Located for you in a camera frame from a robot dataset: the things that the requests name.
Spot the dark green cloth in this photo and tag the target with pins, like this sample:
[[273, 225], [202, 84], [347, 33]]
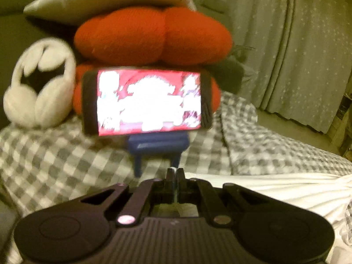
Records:
[[232, 71]]

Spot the grey checkered blanket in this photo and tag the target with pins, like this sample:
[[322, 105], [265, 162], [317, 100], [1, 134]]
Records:
[[55, 156]]

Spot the blue phone stand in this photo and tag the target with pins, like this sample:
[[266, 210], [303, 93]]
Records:
[[156, 144]]

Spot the dark green sofa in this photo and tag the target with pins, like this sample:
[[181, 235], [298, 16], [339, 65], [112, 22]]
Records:
[[16, 24]]

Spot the white bed sheet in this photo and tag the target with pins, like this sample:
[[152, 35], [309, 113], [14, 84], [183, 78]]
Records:
[[275, 188]]

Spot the white plush toy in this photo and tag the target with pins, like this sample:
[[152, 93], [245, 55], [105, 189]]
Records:
[[52, 101]]

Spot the red knot cushion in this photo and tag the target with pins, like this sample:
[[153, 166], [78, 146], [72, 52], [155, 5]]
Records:
[[137, 38]]

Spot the smartphone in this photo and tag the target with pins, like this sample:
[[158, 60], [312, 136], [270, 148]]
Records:
[[148, 101]]

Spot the grey star-print curtain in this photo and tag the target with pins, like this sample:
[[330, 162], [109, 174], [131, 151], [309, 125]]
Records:
[[288, 46]]

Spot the cluttered storage shelf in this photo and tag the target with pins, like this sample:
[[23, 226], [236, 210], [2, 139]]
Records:
[[343, 121]]

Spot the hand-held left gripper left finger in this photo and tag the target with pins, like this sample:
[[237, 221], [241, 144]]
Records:
[[171, 180]]

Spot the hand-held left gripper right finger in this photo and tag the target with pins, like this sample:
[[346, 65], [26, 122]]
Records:
[[180, 180]]

